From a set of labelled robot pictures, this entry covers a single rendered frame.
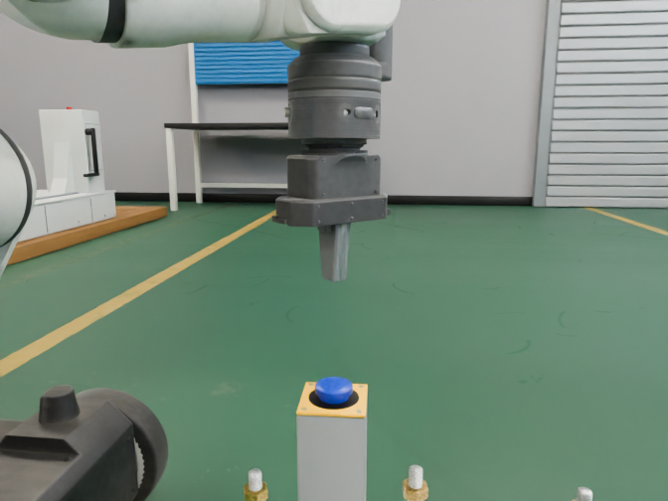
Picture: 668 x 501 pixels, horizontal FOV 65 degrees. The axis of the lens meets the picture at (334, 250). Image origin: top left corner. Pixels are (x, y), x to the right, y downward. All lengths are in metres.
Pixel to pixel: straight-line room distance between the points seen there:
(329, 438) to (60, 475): 0.35
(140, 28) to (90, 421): 0.57
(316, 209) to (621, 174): 5.11
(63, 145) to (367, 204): 3.46
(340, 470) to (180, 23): 0.44
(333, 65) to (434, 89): 4.78
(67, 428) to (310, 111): 0.54
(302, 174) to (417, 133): 4.75
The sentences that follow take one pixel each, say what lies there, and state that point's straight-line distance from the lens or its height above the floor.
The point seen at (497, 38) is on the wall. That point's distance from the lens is 5.37.
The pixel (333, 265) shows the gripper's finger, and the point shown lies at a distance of 0.52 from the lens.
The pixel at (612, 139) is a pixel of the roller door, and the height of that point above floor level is 0.62.
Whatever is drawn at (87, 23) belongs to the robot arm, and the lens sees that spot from 0.39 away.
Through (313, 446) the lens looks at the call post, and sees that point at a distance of 0.57.
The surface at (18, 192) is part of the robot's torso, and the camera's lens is 0.61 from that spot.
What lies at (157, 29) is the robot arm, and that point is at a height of 0.66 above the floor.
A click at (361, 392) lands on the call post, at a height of 0.31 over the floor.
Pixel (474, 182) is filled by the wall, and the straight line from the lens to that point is 5.28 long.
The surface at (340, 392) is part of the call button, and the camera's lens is 0.56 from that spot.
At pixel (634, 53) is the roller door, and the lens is 5.56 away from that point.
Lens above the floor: 0.58
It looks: 11 degrees down
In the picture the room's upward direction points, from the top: straight up
